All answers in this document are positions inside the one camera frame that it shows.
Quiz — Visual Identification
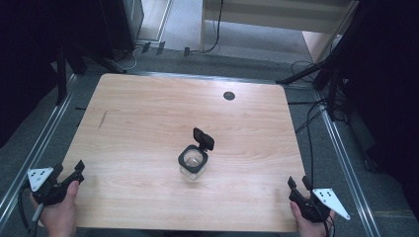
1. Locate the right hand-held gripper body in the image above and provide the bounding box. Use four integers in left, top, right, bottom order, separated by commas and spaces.
289, 188, 352, 224

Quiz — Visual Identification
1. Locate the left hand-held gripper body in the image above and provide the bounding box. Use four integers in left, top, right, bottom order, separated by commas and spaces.
27, 167, 86, 207

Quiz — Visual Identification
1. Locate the person's right hand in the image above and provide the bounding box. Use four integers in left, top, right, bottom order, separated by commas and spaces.
290, 200, 336, 237

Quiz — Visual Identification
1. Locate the person's left hand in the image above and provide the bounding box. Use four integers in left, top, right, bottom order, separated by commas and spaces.
30, 180, 81, 237

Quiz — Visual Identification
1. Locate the black metal stand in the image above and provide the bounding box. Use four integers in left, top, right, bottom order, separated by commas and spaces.
276, 1, 367, 121
54, 39, 126, 107

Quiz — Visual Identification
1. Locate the clear jar with black lid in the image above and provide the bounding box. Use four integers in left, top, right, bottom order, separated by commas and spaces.
177, 126, 215, 182

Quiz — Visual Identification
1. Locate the dark cabinet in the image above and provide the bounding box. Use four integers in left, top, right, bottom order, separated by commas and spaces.
98, 0, 145, 61

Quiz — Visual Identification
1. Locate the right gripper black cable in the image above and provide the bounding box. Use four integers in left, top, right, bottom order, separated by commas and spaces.
322, 215, 336, 237

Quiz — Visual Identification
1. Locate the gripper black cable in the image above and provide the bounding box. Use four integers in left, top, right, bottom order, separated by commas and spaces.
17, 184, 44, 237
322, 215, 336, 237

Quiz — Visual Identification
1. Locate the metal floor rail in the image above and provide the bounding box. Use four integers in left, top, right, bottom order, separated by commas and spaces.
0, 73, 79, 228
314, 90, 383, 237
125, 70, 319, 92

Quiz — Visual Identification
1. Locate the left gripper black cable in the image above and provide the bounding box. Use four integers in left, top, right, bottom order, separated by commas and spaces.
17, 184, 44, 237

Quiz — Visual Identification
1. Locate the black floor cable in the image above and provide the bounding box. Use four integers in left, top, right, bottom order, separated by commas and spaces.
293, 98, 328, 186

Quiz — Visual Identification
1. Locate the white floor cable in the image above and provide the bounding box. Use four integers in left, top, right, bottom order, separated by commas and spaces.
111, 47, 138, 72

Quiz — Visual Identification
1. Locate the white furniture frame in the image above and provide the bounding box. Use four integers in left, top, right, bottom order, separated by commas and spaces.
199, 0, 361, 64

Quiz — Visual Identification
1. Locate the black hanging cable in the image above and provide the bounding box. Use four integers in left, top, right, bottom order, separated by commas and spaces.
199, 0, 225, 54

